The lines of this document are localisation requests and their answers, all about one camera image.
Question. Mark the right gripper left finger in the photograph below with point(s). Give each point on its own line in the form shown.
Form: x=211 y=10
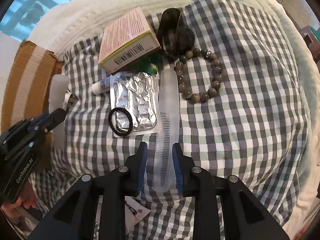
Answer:
x=134 y=177

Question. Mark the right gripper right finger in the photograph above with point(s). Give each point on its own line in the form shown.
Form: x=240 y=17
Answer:
x=182 y=166

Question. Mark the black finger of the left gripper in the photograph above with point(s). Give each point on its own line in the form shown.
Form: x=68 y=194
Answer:
x=48 y=121

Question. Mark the clear plastic comb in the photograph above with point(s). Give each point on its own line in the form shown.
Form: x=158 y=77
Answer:
x=169 y=113

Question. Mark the green foil sachet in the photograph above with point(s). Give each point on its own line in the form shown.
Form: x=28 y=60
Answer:
x=149 y=64

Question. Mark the pink yellow carton box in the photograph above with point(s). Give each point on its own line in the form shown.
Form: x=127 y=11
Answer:
x=126 y=40

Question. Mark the white plastic bottle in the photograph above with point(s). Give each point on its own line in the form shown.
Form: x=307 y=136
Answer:
x=58 y=88

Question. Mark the person's left hand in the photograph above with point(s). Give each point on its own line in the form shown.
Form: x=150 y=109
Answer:
x=26 y=199

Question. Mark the brown cardboard box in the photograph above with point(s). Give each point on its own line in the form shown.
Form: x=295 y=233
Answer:
x=27 y=89

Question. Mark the silver foil blister pack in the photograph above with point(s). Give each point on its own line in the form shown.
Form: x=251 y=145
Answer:
x=134 y=104

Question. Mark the small white tube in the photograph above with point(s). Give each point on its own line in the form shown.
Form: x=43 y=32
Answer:
x=101 y=86

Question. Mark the checkered grey green cloth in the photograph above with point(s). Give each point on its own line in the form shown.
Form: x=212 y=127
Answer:
x=255 y=128

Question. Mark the dark plastic scoop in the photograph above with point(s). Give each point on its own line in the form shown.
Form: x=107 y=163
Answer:
x=173 y=35

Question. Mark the blue curtain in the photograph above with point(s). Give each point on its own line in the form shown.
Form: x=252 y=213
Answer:
x=23 y=15

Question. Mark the pale green knitted blanket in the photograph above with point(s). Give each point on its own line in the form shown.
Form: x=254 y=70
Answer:
x=78 y=20

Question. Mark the purple stool teal seat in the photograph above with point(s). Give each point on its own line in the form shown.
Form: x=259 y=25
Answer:
x=311 y=38

